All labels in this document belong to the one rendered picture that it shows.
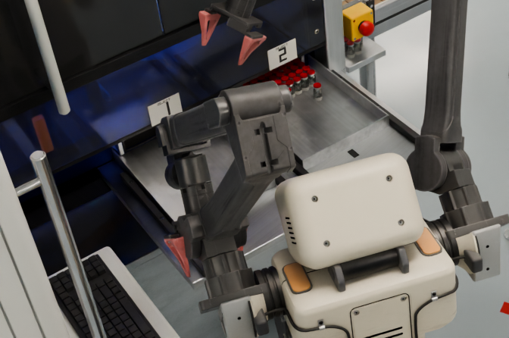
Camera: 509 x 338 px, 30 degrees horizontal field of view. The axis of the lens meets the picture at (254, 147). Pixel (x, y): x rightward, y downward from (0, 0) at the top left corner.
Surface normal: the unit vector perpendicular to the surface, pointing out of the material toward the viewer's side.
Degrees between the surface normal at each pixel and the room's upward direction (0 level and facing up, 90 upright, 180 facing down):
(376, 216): 48
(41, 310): 90
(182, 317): 90
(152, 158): 0
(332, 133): 0
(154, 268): 90
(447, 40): 57
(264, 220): 0
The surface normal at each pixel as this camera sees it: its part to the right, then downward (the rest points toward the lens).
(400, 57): -0.11, -0.76
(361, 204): 0.12, -0.06
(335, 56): 0.54, 0.51
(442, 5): -0.63, 0.04
